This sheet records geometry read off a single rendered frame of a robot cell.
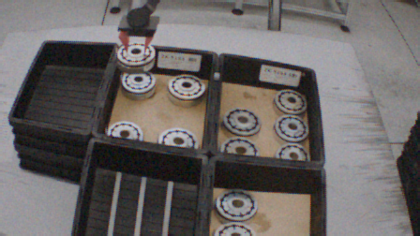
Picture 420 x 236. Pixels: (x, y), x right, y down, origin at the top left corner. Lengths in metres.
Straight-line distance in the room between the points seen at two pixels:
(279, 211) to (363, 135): 0.60
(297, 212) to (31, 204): 0.77
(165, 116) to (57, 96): 0.36
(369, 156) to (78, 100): 0.99
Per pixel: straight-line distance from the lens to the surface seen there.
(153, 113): 1.54
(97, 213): 1.31
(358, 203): 1.63
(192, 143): 1.43
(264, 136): 1.53
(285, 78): 1.65
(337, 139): 1.79
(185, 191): 1.37
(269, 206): 1.37
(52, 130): 1.37
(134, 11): 1.21
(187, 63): 1.63
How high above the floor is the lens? 1.90
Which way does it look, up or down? 43 degrees down
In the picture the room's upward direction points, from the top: 9 degrees clockwise
